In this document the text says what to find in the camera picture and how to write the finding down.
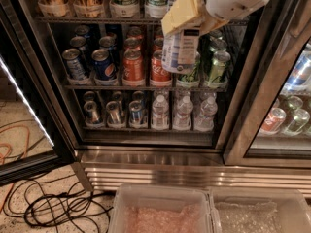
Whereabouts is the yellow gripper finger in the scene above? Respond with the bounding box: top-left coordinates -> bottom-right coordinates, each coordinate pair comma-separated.
161,0 -> 205,36
200,17 -> 228,35

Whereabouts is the blue white plastic bottle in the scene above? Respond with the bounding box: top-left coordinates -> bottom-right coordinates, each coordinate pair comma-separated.
162,28 -> 199,74

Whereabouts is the green white soda bottle right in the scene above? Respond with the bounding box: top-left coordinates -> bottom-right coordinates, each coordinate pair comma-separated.
146,0 -> 168,18

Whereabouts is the clear water bottle right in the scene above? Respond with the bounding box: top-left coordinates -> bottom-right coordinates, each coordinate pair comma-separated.
194,96 -> 218,132

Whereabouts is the clear water bottle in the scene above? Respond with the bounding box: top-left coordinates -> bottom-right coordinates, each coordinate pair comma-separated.
152,95 -> 169,130
194,96 -> 218,132
173,96 -> 193,130

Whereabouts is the clear water bottle middle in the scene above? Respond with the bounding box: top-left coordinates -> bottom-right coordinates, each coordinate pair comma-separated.
173,96 -> 193,130

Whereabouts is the clear water bottle left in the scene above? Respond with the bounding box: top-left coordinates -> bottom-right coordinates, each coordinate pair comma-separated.
152,95 -> 169,130

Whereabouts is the closed glass fridge door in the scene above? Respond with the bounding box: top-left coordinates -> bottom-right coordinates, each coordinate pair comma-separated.
223,0 -> 311,169

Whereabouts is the steel fridge base grille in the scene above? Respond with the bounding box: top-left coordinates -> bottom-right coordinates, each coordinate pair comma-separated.
79,150 -> 311,198

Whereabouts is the open glass fridge door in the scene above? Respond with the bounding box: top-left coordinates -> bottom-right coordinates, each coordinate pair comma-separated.
0,8 -> 73,186

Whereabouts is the green soda can front right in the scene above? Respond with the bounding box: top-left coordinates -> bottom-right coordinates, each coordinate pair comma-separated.
207,50 -> 231,83

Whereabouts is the green soda can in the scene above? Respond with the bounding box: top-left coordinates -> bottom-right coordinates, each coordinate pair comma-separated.
178,53 -> 200,83
207,50 -> 231,83

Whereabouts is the red coca-cola can front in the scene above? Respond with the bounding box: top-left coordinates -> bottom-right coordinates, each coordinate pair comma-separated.
151,50 -> 171,82

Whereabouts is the orange soda can front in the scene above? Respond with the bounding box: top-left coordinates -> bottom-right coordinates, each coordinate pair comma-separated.
123,50 -> 144,82

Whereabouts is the blue pepsi can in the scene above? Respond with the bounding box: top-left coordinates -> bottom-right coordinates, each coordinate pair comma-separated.
91,49 -> 116,81
62,48 -> 87,81

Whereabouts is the small blue energy drink can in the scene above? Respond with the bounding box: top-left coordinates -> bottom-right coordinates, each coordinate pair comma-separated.
129,100 -> 144,124

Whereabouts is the blue pepsi can front left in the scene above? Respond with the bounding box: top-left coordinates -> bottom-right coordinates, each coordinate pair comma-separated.
62,48 -> 87,81

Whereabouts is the small energy drink can middle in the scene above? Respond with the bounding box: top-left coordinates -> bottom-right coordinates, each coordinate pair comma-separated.
106,101 -> 124,124

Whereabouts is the small energy drink can left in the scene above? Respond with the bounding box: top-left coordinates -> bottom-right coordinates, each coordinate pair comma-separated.
84,101 -> 103,124

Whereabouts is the clear bin white bubble wrap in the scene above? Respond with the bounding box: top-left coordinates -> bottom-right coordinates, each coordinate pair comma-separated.
210,187 -> 311,233

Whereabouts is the clear bin pink bubble wrap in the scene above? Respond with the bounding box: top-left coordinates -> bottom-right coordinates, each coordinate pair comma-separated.
108,184 -> 213,233

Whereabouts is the middle wire shelf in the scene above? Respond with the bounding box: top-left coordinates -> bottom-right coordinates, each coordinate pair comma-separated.
64,84 -> 227,92

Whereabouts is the wire shelf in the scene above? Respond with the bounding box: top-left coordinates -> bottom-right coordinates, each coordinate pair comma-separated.
35,16 -> 249,26
64,84 -> 227,92

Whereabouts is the top wire shelf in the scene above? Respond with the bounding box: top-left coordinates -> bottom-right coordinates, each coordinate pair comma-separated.
35,16 -> 249,26

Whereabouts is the orange cable on floor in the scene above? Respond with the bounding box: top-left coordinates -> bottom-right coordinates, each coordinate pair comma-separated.
0,123 -> 31,212

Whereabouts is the black cable on floor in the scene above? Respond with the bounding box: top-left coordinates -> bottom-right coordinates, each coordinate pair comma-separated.
2,168 -> 115,233

